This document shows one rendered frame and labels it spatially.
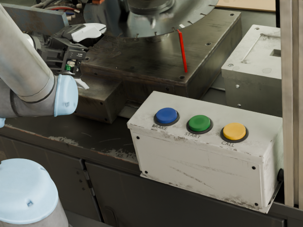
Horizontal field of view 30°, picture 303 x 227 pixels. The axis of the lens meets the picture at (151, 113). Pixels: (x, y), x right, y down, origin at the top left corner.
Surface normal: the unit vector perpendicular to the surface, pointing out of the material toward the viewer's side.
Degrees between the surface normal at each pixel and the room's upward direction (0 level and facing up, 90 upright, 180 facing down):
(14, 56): 107
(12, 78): 116
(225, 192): 90
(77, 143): 0
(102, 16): 0
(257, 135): 0
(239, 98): 90
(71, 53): 90
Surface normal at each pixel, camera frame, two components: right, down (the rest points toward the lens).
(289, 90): -0.49, 0.61
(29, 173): -0.04, -0.77
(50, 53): 0.65, 0.39
